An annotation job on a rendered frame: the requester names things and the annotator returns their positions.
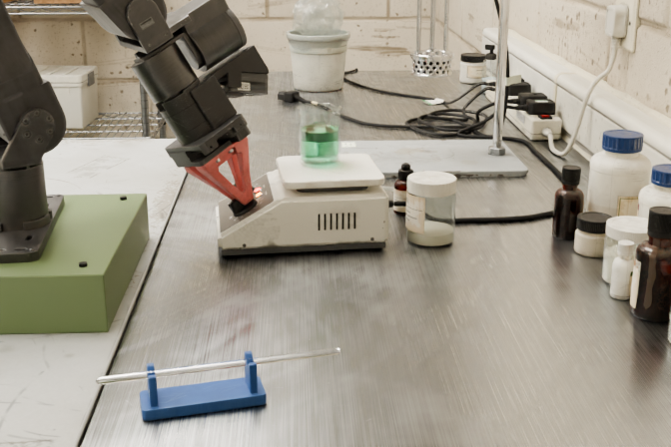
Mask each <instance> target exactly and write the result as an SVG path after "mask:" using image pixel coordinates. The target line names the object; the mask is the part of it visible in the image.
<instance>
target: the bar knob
mask: <svg viewBox="0 0 671 447"><path fill-rule="evenodd" d="M256 204H257V200H254V199H252V200H251V201H250V202H249V203H248V204H246V205H245V206H244V205H243V204H241V203H240V202H238V201H237V200H236V199H233V200H232V201H231V202H230V203H229V204H228V206H229V208H230V209H231V211H232V212H233V215H234V217H240V216H242V215H244V214H246V213H247V212H249V211H250V210H251V209H252V208H254V207H255V205H256Z"/></svg>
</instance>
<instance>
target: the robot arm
mask: <svg viewBox="0 0 671 447"><path fill-rule="evenodd" d="M80 5H81V6H82V7H83V8H84V9H85V10H86V11H87V12H88V13H89V14H90V15H91V16H92V17H93V18H94V19H95V20H96V21H97V22H98V23H99V24H100V26H101V27H102V28H104V29H105V30H106V31H108V32H109V33H112V34H114V35H115V37H116V38H117V40H118V42H119V44H120V45H121V46H123V47H126V48H130V49H133V50H136V51H139V52H137V53H135V54H134V55H135V57H136V59H135V60H134V62H135V63H134V64H133V65H132V66H131V68H132V70H133V71H134V73H135V74H136V76H137V77H138V79H139V81H140V82H141V84H142V85H143V87H144V88H145V90H146V91H147V93H148V95H149V96H150V98H151V99H152V101H153V102H154V104H156V107H157V108H158V110H159V112H160V113H161V115H162V116H163V118H164V119H165V121H166V122H167V124H168V126H169V127H170V129H171V130H172V132H173V133H174V135H175V136H176V138H177V140H176V141H174V142H173V143H172V144H170V145H169V146H168V147H166V148H165V150H166V152H167V153H168V155H169V157H170V158H172V159H173V161H174V162H175V164H176V165H177V167H178V168H180V167H184V169H185V171H186V172H187V173H189V174H190V175H192V176H194V177H195V178H197V179H199V180H200V181H202V182H204V183H205V184H207V185H209V186H210V187H212V188H214V189H215V190H217V191H218V192H220V193H221V194H223V195H224V196H226V197H227V198H229V199H230V200H233V199H236V200H237V201H238V202H240V203H241V204H243V205H244V206H245V205H246V204H248V203H249V202H250V201H251V200H252V199H253V198H254V195H253V188H252V181H251V174H250V158H249V139H248V137H247V136H248V135H249V134H250V133H251V131H250V130H249V128H248V126H247V124H248V123H247V121H246V120H245V118H244V116H243V115H242V114H237V115H236V113H237V111H236V109H235V108H234V106H233V104H232V103H231V101H230V100H229V98H240V97H243V96H263V95H267V94H268V75H267V74H269V69H268V67H267V65H266V64H265V62H264V60H263V59H262V57H261V55H260V54H259V52H258V50H257V49H256V47H255V45H253V46H249V47H246V48H243V49H241V48H242V47H244V46H245V45H246V44H247V36H246V33H245V30H244V28H243V26H242V24H241V22H240V21H239V19H238V18H237V16H236V15H235V14H234V12H233V11H232V10H231V9H230V8H229V6H228V4H227V2H226V0H192V1H191V2H189V3H187V4H186V5H184V6H183V7H181V8H179V9H178V10H176V11H175V12H170V13H168V14H167V7H166V4H165V1H164V0H82V2H81V3H80ZM190 65H191V66H192V67H193V68H194V69H196V70H200V71H202V72H206V71H207V72H206V73H204V74H203V75H201V76H200V77H199V78H198V77H197V75H196V74H195V72H194V70H193V69H192V67H191V66H190ZM215 65H216V66H215ZM212 67H213V68H212ZM209 69H210V70H209ZM66 125H67V124H66V117H65V114H64V111H63V109H62V107H61V105H60V103H59V101H58V98H57V96H56V94H55V92H54V90H53V88H52V85H51V83H50V82H49V81H47V80H45V79H43V78H42V77H41V75H40V73H39V71H38V69H37V67H36V65H35V63H34V61H33V59H32V57H31V56H30V54H29V53H28V51H27V50H26V48H25V46H24V45H23V43H22V41H21V39H20V37H19V34H18V32H17V30H16V28H15V26H14V24H13V21H12V19H11V17H10V15H9V13H8V11H7V9H6V6H5V4H4V2H3V0H0V263H14V262H30V261H35V260H38V259H39V258H40V257H41V254H42V252H43V250H44V248H45V246H46V244H47V241H48V239H49V237H50V235H51V233H52V231H53V228H54V226H55V224H56V222H57V220H58V217H59V215H60V213H61V211H62V209H63V207H64V204H65V202H64V196H63V195H47V192H46V183H45V173H44V163H43V160H42V158H43V156H44V154H45V153H48V152H50V151H52V150H53V149H55V148H56V147H57V146H58V145H59V144H60V142H61V141H62V139H63V138H64V135H65V132H66ZM225 161H228V164H229V167H230V169H231V172H232V174H233V177H234V180H235V183H236V186H237V187H235V186H234V185H233V184H232V183H231V182H229V181H228V180H227V179H226V178H225V177H224V176H223V175H222V174H221V173H220V172H219V166H220V165H221V164H223V163H224V162H225Z"/></svg>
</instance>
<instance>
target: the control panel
mask: <svg viewBox="0 0 671 447"><path fill-rule="evenodd" d="M252 186H253V187H254V188H255V189H257V188H260V189H259V190H258V191H257V192H255V190H254V191H253V195H254V200H257V204H256V205H255V207H254V208H252V209H251V210H250V211H249V212H247V213H246V214H244V215H242V216H240V217H234V215H233V212H232V211H231V209H230V208H229V206H228V204H229V203H230V202H231V201H232V200H230V199H229V198H225V199H223V200H222V201H220V202H218V205H219V219H220V232H223V231H225V230H226V229H228V228H230V227H231V226H233V225H235V224H237V223H239V222H240V221H242V220H244V219H245V218H247V217H249V216H250V215H252V214H254V213H255V212H257V211H259V210H260V209H262V208H264V207H265V206H267V205H268V204H270V203H272V202H273V201H274V198H273V194H272V190H271V186H270V183H269V179H268V175H267V174H265V175H263V176H262V177H260V178H258V179H257V180H255V181H253V182H252ZM258 193H261V194H260V195H259V196H258V197H256V194H258Z"/></svg>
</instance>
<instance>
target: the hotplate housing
mask: <svg viewBox="0 0 671 447"><path fill-rule="evenodd" d="M267 175H268V179H269V183H270V186H271V190H272V194H273V198H274V201H273V202H272V203H270V204H268V205H267V206H265V207H264V208H262V209H260V210H259V211H257V212H255V213H254V214H252V215H250V216H249V217H247V218H245V219H244V220H242V221H240V222H239V223H236V224H235V225H233V226H231V227H230V228H228V229H226V230H225V231H223V232H220V219H219V206H217V207H216V217H217V233H218V247H220V248H221V255H241V254H260V253H280V252H300V251H319V250H339V249H359V248H379V247H385V240H386V239H388V209H389V208H392V207H393V200H391V201H390V200H389V196H388V195H387V193H386V192H385V190H384V189H383V187H382V186H371V187H347V188H323V189H299V190H290V189H286V188H284V187H283V184H282V181H281V177H280V174H279V171H278V170H274V171H273V172H268V173H267Z"/></svg>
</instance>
